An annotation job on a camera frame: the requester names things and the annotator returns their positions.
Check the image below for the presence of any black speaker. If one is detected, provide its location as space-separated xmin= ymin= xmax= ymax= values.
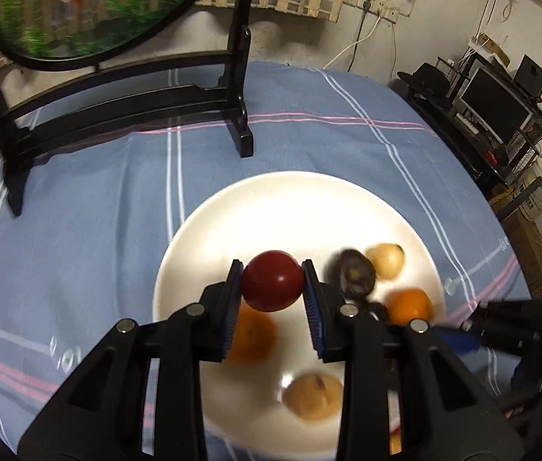
xmin=514 ymin=55 xmax=542 ymax=99

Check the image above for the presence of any white round plate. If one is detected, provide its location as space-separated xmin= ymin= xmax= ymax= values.
xmin=152 ymin=172 xmax=446 ymax=460

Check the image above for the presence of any red cherry tomato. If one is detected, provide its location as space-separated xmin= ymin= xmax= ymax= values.
xmin=241 ymin=250 xmax=304 ymax=312

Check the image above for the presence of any yellow orange tomato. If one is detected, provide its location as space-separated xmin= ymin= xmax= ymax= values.
xmin=390 ymin=426 xmax=402 ymax=456

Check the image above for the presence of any computer monitor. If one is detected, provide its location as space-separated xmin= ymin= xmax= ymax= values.
xmin=456 ymin=67 xmax=532 ymax=145

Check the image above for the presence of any pale cream round fruit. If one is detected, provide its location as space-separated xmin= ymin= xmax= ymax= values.
xmin=365 ymin=242 xmax=405 ymax=280

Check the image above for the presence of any large dark mangosteen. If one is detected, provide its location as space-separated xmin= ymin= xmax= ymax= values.
xmin=323 ymin=249 xmax=376 ymax=300

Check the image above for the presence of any blue striped tablecloth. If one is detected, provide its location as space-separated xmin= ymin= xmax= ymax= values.
xmin=0 ymin=63 xmax=528 ymax=448

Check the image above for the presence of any wall power strip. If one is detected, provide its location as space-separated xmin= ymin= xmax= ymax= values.
xmin=343 ymin=0 xmax=400 ymax=24

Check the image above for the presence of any orange tangerine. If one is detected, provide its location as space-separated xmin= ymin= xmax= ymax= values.
xmin=385 ymin=287 xmax=435 ymax=326
xmin=226 ymin=302 xmax=277 ymax=365

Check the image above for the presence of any round painted screen on stand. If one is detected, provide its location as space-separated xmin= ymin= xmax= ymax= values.
xmin=0 ymin=0 xmax=254 ymax=216

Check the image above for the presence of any beige striped round fruit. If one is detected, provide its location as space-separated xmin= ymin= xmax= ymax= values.
xmin=281 ymin=373 xmax=343 ymax=423

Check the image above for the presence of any black hat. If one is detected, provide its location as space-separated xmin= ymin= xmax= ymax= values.
xmin=397 ymin=63 xmax=450 ymax=99

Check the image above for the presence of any white power cable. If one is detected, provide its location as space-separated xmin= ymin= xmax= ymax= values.
xmin=322 ymin=0 xmax=426 ymax=71

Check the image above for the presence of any small dark plum isolated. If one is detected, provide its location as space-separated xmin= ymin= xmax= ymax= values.
xmin=365 ymin=302 xmax=390 ymax=323

